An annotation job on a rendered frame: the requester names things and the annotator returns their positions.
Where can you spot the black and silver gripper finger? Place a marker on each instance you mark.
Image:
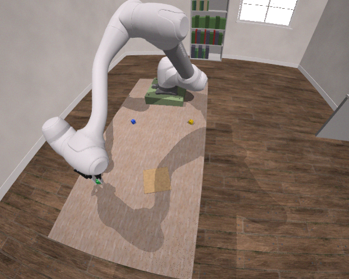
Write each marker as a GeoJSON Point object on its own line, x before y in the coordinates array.
{"type": "Point", "coordinates": [86, 176]}
{"type": "Point", "coordinates": [99, 178]}

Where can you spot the tan mat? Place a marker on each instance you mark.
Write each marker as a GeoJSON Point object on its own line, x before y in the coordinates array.
{"type": "Point", "coordinates": [156, 180]}

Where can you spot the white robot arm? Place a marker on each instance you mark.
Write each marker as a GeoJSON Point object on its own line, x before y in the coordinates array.
{"type": "Point", "coordinates": [159, 24]}

